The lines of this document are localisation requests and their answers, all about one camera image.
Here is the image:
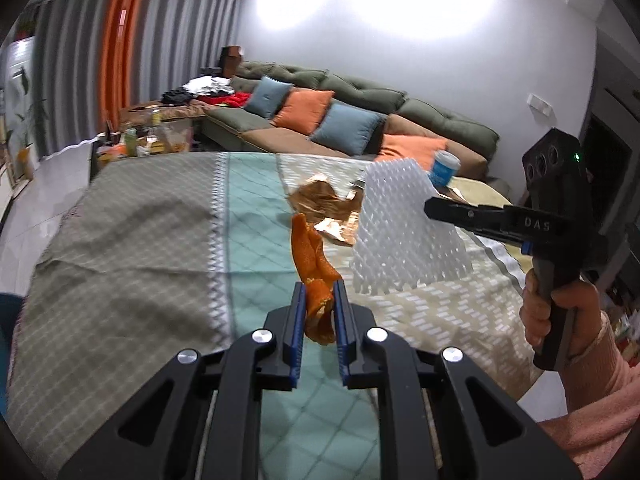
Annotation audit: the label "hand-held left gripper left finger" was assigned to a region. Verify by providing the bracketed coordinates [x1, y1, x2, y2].
[56, 282, 307, 480]

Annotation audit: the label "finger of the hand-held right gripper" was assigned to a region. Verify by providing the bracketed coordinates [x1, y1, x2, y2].
[424, 196, 516, 243]

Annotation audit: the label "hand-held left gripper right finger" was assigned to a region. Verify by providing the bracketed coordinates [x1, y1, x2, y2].
[332, 280, 581, 480]

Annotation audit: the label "white foam fruit net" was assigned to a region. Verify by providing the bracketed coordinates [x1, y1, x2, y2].
[351, 158, 473, 297]

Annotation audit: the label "orange peel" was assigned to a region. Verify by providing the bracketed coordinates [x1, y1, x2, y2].
[291, 213, 343, 346]

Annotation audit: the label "gold wrapper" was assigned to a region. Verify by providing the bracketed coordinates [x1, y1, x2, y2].
[287, 174, 363, 247]

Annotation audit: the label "person's right forearm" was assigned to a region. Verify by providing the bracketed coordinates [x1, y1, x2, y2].
[537, 307, 640, 480]

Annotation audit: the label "person's right hand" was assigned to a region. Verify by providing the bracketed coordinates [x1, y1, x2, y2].
[519, 270, 603, 361]

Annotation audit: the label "blue cup with white lid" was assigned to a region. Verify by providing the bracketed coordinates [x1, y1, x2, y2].
[429, 150, 461, 186]

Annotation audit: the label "orange cushion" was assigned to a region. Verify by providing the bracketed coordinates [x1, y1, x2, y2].
[272, 89, 336, 136]
[377, 133, 449, 171]

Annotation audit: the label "blue cushion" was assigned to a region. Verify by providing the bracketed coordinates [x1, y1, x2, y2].
[243, 76, 295, 119]
[309, 102, 388, 156]

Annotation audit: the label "green and brown sofa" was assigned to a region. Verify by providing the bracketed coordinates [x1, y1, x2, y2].
[120, 60, 501, 183]

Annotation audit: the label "dark coffee table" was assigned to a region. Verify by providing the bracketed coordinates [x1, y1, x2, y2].
[90, 135, 211, 181]

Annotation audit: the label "white clothes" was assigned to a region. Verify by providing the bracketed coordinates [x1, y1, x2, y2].
[185, 76, 233, 96]

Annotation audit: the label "brown wooden speaker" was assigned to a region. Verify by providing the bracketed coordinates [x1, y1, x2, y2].
[220, 46, 244, 77]

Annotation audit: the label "blue chair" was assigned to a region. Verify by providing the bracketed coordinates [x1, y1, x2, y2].
[0, 292, 23, 411]

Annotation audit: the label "grey curtain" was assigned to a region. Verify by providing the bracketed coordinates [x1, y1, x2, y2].
[120, 0, 246, 121]
[35, 0, 116, 156]

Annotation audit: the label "tall leafy plant yellow vase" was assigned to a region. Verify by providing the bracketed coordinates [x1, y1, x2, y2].
[0, 100, 41, 181]

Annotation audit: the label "orange curtain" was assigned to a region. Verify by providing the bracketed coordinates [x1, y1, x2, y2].
[97, 0, 128, 128]
[112, 0, 146, 126]

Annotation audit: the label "white standing air conditioner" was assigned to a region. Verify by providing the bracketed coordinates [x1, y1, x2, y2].
[2, 37, 38, 161]

